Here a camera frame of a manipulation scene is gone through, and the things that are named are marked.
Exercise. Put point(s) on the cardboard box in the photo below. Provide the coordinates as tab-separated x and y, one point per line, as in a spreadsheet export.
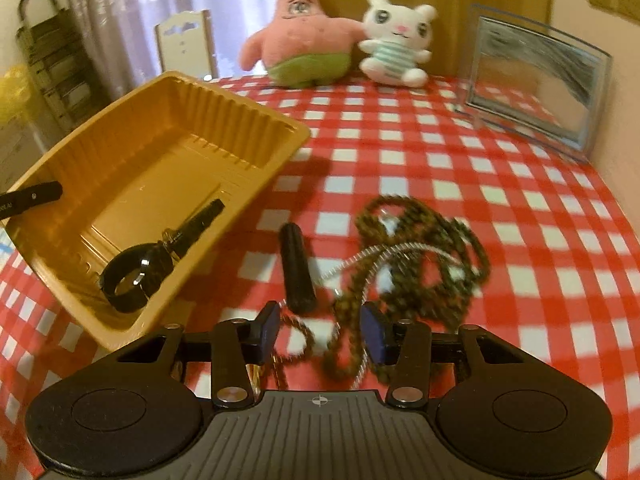
20	150

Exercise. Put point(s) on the black stick pendant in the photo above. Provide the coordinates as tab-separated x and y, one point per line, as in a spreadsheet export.
200	220

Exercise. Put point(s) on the sheer patterned curtain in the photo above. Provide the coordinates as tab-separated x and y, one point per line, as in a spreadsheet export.
125	0

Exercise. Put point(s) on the red checkered tablecloth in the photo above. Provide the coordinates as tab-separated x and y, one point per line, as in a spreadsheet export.
400	150

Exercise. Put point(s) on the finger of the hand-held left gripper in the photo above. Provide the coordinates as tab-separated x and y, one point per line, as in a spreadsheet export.
35	196

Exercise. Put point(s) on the yellow plastic bag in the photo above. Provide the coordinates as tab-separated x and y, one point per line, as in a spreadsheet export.
12	90

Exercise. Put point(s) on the white bunny plush toy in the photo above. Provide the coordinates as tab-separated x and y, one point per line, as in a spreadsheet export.
395	25

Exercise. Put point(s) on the white wooden chair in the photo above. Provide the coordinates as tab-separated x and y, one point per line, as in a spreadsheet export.
182	40

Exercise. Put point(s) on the pink starfish plush toy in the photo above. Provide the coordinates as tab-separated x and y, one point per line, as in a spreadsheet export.
300	35

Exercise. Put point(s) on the glass photo frame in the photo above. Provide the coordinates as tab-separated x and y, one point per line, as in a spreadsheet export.
530	80

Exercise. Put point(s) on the black bangle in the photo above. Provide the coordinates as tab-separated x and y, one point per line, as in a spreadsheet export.
112	285

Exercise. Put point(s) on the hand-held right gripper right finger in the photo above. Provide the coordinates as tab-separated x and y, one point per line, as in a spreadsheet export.
372	335

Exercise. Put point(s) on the yellow plastic tray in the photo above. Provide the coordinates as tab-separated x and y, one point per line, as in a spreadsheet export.
165	160

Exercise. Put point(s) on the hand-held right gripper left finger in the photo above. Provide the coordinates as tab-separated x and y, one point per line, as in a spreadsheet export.
267	335

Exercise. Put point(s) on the folded dark step ladder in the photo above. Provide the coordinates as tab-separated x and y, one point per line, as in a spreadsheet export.
55	60

